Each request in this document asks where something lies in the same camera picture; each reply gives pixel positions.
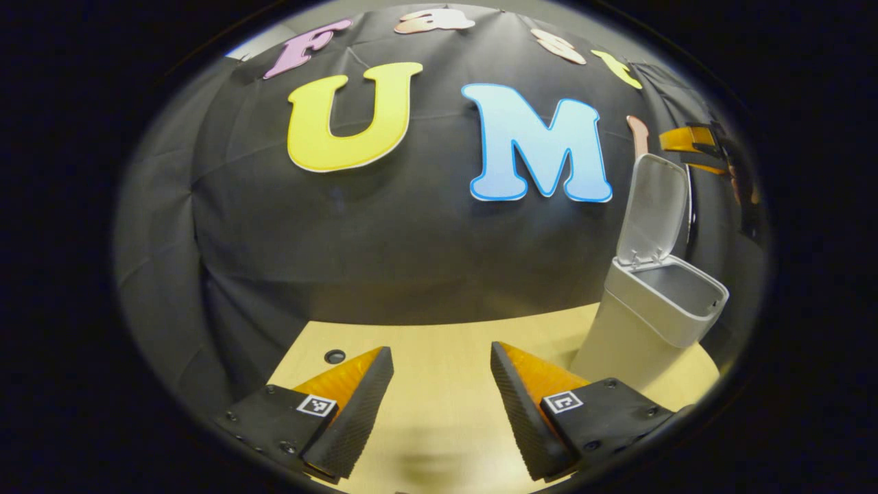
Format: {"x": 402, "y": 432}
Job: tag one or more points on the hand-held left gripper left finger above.
{"x": 357, "y": 418}

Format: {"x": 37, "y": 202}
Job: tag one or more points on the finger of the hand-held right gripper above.
{"x": 710, "y": 168}
{"x": 686, "y": 138}

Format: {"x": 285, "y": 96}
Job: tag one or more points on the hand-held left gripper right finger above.
{"x": 525, "y": 418}

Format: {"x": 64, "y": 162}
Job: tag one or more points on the black backdrop cloth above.
{"x": 343, "y": 240}

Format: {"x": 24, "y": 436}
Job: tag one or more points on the wooden desktop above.
{"x": 439, "y": 384}

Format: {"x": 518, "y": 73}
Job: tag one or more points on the white desktop garbage bin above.
{"x": 631, "y": 329}

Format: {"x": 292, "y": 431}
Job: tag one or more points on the black desk grommet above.
{"x": 335, "y": 356}

